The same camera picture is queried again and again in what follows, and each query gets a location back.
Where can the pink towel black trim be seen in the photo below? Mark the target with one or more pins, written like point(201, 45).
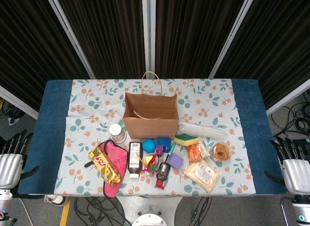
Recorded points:
point(116, 153)

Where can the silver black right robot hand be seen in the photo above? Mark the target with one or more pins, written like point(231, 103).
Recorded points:
point(298, 175)

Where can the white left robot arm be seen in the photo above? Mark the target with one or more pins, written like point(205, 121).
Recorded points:
point(4, 206)

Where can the bundle of clear straws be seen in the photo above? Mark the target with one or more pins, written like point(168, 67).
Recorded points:
point(203, 131)

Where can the floral tablecloth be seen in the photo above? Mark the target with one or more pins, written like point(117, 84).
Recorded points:
point(97, 90)

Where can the blue toy block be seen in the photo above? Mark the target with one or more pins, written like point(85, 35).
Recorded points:
point(162, 141)

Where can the green marker pen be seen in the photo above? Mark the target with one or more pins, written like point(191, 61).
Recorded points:
point(173, 147)

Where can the blue table cover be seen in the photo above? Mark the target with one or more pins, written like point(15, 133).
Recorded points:
point(55, 102)

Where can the white sneaker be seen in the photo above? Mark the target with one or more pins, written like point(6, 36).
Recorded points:
point(55, 199)

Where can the purple toy block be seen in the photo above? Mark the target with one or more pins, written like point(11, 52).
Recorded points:
point(159, 150)

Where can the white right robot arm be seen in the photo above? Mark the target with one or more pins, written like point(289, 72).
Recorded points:
point(301, 211)

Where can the beige food package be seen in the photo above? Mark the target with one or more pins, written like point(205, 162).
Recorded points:
point(202, 176)

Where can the blue ball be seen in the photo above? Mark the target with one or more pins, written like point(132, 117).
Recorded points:
point(148, 145)

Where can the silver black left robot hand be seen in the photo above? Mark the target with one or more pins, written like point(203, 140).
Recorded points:
point(9, 170)

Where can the colourful feather shuttlecock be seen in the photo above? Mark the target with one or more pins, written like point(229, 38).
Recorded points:
point(150, 163)

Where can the orange snack bag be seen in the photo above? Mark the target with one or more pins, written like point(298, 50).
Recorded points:
point(195, 152)

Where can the brown bottle white cap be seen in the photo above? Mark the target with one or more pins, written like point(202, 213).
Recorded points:
point(134, 160)

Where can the yellow green sponge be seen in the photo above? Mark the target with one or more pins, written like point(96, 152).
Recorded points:
point(185, 140)

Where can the clear tub of rubber bands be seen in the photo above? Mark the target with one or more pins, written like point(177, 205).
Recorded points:
point(220, 152)

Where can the black bottle red cap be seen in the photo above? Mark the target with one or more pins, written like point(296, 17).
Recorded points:
point(163, 171)

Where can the yellow floor tape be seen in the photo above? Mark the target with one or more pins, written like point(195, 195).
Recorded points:
point(65, 211)

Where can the purple foam cube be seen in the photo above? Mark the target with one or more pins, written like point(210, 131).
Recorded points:
point(175, 161)

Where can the black pleated partition panel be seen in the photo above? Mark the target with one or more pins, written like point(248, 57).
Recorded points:
point(24, 41)
point(278, 41)
point(109, 29)
point(193, 29)

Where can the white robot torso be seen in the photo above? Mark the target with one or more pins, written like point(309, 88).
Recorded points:
point(150, 211)

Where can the white paper cup stack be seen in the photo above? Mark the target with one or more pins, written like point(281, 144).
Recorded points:
point(117, 133)

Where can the gold foil snack package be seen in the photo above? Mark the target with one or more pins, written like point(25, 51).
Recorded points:
point(104, 165)

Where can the brown paper bag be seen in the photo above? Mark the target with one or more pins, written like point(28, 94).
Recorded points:
point(150, 129)

